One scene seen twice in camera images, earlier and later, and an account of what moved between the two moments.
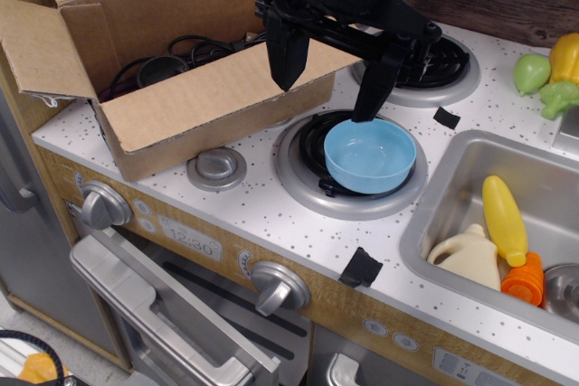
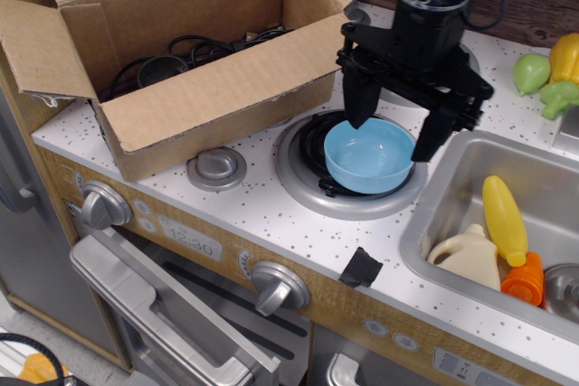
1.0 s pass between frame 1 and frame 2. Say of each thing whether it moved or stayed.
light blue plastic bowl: stayed
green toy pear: stayed
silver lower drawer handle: stayed
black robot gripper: moved
